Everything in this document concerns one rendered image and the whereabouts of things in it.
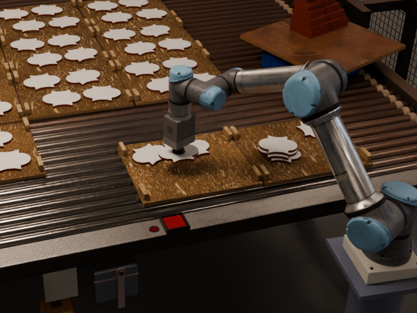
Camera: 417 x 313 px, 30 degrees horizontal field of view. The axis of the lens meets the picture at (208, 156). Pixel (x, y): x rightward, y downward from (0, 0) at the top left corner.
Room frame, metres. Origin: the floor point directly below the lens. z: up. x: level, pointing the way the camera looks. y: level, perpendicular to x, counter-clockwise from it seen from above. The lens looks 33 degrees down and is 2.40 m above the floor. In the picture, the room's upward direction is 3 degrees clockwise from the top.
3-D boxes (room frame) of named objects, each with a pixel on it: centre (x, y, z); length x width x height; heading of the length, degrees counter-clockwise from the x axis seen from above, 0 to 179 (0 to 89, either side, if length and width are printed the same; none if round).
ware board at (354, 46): (3.07, -0.46, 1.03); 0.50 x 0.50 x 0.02; 44
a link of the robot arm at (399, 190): (1.84, -0.55, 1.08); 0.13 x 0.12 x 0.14; 143
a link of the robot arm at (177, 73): (2.18, 0.10, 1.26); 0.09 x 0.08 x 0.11; 53
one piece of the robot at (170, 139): (2.19, 0.11, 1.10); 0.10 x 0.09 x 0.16; 48
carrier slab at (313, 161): (2.37, -0.32, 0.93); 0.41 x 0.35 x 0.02; 112
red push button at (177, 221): (1.90, 0.09, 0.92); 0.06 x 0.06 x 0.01; 22
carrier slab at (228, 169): (2.21, 0.07, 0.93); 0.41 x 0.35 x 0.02; 111
